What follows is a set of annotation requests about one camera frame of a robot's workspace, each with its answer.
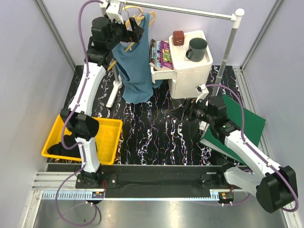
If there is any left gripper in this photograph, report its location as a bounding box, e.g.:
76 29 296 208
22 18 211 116
105 16 143 49

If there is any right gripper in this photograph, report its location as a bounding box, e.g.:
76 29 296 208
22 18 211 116
169 97 215 125

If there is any orange-yellow plastic hanger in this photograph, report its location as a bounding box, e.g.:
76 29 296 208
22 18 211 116
107 5 156 71

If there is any blue tank top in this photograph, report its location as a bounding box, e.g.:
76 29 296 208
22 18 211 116
112 13 162 104

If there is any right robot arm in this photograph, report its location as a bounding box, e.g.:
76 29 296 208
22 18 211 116
181 96 299 213

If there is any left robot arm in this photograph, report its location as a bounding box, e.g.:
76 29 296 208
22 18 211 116
60 17 144 188

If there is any dark brown book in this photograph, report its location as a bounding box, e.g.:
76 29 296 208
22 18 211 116
149 39 156 67

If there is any blue book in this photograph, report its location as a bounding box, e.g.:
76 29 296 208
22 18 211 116
154 41 162 70

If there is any purple book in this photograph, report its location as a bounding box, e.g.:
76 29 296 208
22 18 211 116
160 41 173 70

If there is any brown cube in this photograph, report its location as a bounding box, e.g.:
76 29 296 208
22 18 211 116
173 30 185 46

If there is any white side cabinet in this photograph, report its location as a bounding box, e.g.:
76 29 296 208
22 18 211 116
151 30 213 99

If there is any green folder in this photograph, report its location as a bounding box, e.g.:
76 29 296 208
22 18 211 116
200 95 266 163

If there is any dark green mug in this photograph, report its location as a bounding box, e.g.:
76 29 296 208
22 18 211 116
186 38 208 62

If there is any yellow plastic bin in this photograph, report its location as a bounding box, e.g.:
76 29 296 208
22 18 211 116
41 115 123 165

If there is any white clothes rack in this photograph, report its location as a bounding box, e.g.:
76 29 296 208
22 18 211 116
106 9 245 107

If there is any black cloth in bin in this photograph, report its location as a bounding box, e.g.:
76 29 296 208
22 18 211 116
47 135 81 158

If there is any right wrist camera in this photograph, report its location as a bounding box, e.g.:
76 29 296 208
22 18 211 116
195 84 209 103

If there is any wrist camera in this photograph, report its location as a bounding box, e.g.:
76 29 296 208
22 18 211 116
195 84 209 103
106 0 124 24

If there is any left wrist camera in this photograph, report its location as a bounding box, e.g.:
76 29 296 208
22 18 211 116
106 0 124 24

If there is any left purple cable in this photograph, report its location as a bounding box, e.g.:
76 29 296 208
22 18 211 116
54 0 107 226

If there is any aluminium frame rail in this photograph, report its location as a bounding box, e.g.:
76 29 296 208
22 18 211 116
30 173 292 202

